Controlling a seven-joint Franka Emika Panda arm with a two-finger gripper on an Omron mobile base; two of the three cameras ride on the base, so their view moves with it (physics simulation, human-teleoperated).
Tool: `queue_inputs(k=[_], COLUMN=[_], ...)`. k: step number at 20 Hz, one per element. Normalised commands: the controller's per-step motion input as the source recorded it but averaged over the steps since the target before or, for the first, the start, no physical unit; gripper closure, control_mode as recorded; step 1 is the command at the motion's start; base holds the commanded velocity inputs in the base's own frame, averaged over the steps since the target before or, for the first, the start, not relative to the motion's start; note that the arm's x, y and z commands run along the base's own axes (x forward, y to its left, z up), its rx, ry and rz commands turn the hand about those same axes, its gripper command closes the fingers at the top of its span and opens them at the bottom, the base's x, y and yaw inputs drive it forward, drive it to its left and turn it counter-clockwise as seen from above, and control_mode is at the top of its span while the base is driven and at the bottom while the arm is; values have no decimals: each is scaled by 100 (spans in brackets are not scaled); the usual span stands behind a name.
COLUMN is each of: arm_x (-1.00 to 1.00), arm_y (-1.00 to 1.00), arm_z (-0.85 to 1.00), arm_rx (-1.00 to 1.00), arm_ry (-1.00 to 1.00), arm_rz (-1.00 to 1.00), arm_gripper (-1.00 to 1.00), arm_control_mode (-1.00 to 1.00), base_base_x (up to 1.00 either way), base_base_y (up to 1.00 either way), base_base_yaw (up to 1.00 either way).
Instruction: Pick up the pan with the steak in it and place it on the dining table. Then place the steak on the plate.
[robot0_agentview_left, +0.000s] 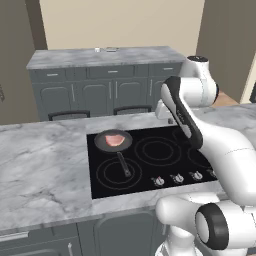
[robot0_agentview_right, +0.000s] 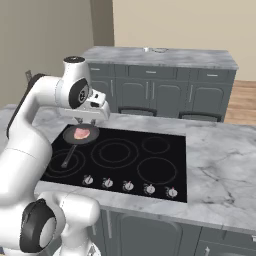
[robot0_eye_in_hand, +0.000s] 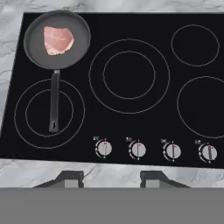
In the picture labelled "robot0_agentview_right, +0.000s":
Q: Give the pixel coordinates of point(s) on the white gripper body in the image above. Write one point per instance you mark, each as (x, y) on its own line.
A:
(85, 112)

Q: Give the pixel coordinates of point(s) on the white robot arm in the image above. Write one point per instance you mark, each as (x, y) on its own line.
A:
(26, 150)

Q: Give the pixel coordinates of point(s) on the pink raw steak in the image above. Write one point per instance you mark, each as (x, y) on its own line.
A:
(82, 133)

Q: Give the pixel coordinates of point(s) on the black frying pan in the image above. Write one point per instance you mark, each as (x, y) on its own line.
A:
(68, 134)

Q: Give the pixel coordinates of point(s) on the black stool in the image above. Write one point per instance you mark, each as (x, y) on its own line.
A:
(200, 116)
(137, 111)

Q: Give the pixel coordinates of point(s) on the black hob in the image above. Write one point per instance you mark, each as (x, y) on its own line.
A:
(133, 156)

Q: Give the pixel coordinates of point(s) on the white hob knob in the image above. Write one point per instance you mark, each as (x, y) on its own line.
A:
(107, 182)
(88, 180)
(149, 189)
(128, 185)
(172, 191)

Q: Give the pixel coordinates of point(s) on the grey island cupboard run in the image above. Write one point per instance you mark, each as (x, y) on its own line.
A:
(160, 86)

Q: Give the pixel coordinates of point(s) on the small white cup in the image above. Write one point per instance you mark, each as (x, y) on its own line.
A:
(145, 49)

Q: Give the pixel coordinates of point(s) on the narrow grey cupboard door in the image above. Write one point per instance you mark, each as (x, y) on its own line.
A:
(103, 233)

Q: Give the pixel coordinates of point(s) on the wide grey cupboard door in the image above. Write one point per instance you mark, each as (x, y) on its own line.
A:
(153, 236)

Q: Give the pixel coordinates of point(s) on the grey drawer front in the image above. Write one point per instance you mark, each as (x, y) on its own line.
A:
(230, 238)

